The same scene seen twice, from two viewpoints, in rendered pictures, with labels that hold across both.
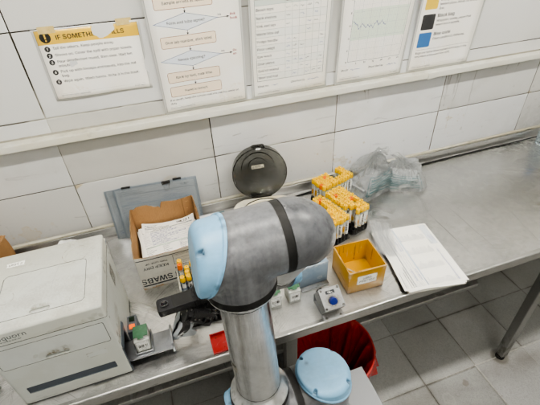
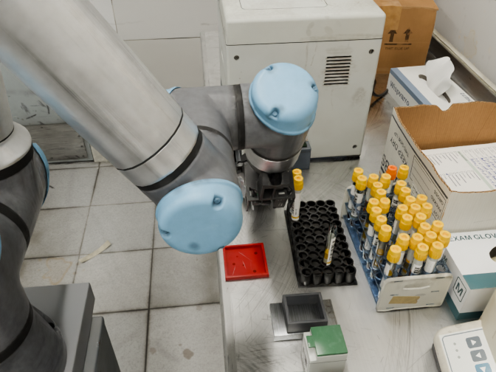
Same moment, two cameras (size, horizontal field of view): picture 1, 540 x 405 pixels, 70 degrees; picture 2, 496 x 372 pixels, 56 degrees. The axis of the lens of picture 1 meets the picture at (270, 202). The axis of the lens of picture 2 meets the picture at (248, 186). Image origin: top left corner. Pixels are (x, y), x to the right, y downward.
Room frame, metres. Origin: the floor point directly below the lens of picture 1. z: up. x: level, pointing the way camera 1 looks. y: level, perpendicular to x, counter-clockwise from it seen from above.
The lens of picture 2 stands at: (0.77, -0.33, 1.45)
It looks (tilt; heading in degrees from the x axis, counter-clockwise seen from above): 40 degrees down; 101
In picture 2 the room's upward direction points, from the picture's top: straight up
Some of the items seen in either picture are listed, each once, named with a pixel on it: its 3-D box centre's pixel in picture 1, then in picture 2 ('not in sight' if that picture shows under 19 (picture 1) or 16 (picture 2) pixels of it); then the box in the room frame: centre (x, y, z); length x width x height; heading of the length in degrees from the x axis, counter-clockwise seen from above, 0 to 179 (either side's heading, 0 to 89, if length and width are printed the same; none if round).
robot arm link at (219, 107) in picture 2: not in sight; (194, 128); (0.63, 0.09, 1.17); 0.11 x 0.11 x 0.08; 18
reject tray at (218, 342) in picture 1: (222, 341); (245, 260); (0.67, 0.16, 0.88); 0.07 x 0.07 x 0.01; 17
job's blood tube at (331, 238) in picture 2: not in sight; (328, 249); (0.80, 0.17, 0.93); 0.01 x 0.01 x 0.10
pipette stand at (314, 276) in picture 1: (311, 272); not in sight; (0.89, -0.13, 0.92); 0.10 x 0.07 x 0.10; 109
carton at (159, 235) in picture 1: (169, 239); (486, 173); (1.06, 0.38, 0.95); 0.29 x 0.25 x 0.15; 17
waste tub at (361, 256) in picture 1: (357, 265); not in sight; (0.90, -0.29, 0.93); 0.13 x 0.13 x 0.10; 14
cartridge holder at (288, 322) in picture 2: not in sight; (303, 315); (0.77, 0.07, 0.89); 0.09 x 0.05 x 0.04; 16
